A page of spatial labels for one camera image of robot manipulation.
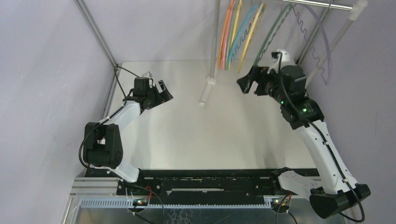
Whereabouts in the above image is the light green plastic hanger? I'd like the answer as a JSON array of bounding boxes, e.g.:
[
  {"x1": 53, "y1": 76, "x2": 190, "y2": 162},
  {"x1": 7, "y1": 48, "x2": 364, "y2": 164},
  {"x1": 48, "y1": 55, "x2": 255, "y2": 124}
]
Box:
[{"x1": 224, "y1": 0, "x2": 239, "y2": 70}]

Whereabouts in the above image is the teal plastic hanger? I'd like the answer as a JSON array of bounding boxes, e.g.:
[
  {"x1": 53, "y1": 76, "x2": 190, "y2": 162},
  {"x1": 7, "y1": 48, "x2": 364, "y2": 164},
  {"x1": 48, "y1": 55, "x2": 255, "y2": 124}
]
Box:
[{"x1": 231, "y1": 4, "x2": 259, "y2": 60}]

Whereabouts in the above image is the pink plastic hanger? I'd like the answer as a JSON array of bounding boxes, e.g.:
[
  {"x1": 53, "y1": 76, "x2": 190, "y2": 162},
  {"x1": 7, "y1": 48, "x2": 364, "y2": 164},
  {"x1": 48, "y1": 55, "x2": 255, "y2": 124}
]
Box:
[{"x1": 221, "y1": 0, "x2": 236, "y2": 70}]

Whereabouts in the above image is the pale yellow plastic hanger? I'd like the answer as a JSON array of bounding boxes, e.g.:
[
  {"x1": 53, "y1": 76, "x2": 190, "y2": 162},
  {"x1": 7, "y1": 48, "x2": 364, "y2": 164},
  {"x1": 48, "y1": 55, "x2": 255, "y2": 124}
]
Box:
[{"x1": 237, "y1": 2, "x2": 266, "y2": 73}]

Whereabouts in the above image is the dark green plastic hanger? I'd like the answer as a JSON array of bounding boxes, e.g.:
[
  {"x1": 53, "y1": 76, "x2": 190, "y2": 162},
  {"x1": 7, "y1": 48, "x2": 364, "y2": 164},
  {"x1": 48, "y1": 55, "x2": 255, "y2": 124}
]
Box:
[{"x1": 253, "y1": 3, "x2": 293, "y2": 67}]

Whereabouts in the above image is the purple plastic hanger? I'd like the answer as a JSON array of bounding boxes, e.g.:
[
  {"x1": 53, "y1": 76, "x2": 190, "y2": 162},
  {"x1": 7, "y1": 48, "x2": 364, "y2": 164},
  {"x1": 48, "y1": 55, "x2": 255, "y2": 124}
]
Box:
[{"x1": 292, "y1": 4, "x2": 332, "y2": 87}]

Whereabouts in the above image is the orange plastic hanger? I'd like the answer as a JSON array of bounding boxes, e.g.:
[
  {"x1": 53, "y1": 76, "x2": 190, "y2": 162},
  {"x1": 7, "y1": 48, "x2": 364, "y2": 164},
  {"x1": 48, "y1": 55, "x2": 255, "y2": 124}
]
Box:
[{"x1": 217, "y1": 0, "x2": 234, "y2": 70}]

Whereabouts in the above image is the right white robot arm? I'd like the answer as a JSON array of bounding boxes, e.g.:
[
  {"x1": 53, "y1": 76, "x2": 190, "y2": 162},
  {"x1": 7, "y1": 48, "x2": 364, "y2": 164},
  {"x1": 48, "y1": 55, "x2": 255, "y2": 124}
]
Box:
[{"x1": 237, "y1": 65, "x2": 371, "y2": 219}]

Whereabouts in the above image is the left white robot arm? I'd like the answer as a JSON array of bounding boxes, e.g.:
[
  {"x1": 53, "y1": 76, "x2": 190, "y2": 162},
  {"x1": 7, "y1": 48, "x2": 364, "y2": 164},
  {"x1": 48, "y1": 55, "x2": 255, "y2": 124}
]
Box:
[{"x1": 78, "y1": 77, "x2": 173, "y2": 195}]

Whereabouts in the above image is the left small circuit board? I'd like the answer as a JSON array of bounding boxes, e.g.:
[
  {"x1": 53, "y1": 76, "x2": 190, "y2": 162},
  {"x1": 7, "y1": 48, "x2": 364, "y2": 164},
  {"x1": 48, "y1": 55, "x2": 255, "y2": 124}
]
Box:
[{"x1": 133, "y1": 199, "x2": 149, "y2": 207}]

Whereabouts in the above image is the small circuit board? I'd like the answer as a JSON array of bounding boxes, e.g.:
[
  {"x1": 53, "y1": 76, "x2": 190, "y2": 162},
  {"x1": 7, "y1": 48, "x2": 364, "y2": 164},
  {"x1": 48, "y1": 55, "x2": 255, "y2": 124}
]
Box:
[
  {"x1": 271, "y1": 199, "x2": 285, "y2": 208},
  {"x1": 133, "y1": 199, "x2": 149, "y2": 207}
]

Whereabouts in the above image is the chrome clothes rack bar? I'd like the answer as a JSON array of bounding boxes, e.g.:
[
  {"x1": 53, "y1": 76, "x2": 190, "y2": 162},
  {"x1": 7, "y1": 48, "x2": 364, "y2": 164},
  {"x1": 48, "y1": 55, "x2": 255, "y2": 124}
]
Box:
[{"x1": 280, "y1": 0, "x2": 353, "y2": 11}]

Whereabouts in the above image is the right small circuit board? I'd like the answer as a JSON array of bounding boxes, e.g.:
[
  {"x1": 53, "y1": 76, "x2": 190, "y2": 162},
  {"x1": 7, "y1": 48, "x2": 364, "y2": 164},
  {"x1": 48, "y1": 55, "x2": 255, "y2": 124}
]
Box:
[{"x1": 271, "y1": 199, "x2": 285, "y2": 208}]

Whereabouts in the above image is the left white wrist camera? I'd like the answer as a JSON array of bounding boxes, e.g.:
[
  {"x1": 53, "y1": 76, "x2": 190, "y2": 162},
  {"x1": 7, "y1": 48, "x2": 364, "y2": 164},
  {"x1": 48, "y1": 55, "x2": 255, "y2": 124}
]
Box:
[{"x1": 142, "y1": 71, "x2": 153, "y2": 79}]

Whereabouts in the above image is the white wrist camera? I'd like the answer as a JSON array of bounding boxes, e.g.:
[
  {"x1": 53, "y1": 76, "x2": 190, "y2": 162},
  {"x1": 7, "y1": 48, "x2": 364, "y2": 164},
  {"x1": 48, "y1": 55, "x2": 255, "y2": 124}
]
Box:
[
  {"x1": 142, "y1": 71, "x2": 153, "y2": 79},
  {"x1": 267, "y1": 49, "x2": 296, "y2": 74}
]

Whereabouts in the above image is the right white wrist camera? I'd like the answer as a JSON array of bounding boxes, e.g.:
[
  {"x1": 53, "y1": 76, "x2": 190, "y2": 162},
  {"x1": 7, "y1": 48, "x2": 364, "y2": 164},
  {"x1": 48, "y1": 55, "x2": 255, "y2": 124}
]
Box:
[{"x1": 267, "y1": 49, "x2": 296, "y2": 74}]

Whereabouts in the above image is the white clothes rack left post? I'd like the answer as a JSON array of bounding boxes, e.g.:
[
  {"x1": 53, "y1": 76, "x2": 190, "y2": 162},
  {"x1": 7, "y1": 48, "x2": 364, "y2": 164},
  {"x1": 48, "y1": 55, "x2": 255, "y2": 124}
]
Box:
[{"x1": 199, "y1": 0, "x2": 221, "y2": 106}]

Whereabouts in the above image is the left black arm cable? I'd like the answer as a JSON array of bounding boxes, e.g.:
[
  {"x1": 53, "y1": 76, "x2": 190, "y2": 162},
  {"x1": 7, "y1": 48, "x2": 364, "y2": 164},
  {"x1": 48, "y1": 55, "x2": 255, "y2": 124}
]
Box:
[{"x1": 78, "y1": 66, "x2": 140, "y2": 169}]

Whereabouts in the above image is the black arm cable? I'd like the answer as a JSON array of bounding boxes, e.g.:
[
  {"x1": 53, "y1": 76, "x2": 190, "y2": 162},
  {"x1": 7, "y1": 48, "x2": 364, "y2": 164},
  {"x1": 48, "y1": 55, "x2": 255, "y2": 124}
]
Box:
[
  {"x1": 272, "y1": 52, "x2": 366, "y2": 223},
  {"x1": 78, "y1": 66, "x2": 140, "y2": 169}
]

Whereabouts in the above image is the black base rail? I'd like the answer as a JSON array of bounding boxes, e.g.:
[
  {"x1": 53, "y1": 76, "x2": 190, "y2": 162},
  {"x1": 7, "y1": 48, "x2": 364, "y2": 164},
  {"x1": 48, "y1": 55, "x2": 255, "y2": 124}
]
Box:
[{"x1": 84, "y1": 168, "x2": 321, "y2": 206}]

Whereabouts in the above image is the white slotted cable duct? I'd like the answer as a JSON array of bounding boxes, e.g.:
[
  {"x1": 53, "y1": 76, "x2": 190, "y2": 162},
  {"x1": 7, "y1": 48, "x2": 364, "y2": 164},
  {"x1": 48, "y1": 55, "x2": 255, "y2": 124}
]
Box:
[{"x1": 81, "y1": 197, "x2": 273, "y2": 209}]

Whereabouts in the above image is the left aluminium frame profile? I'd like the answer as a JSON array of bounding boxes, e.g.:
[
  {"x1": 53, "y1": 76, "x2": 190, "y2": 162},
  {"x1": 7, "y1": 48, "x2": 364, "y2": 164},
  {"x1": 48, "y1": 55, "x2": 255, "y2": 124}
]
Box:
[{"x1": 61, "y1": 0, "x2": 118, "y2": 224}]

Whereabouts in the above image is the aluminium frame profile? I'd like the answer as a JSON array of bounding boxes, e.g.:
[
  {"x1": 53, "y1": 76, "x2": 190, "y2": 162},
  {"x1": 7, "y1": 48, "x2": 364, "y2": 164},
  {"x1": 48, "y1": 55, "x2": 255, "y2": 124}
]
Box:
[
  {"x1": 61, "y1": 0, "x2": 118, "y2": 224},
  {"x1": 295, "y1": 0, "x2": 361, "y2": 224}
]

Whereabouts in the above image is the right aluminium frame profile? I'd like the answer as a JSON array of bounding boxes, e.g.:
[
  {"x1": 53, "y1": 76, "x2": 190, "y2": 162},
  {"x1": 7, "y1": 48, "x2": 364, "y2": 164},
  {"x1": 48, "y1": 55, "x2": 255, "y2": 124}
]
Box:
[{"x1": 295, "y1": 0, "x2": 361, "y2": 224}]

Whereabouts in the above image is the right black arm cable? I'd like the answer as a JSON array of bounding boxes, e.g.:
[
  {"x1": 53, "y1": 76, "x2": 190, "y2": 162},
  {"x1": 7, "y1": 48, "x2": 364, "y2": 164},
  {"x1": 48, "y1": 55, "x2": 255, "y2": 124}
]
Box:
[{"x1": 272, "y1": 52, "x2": 366, "y2": 223}]

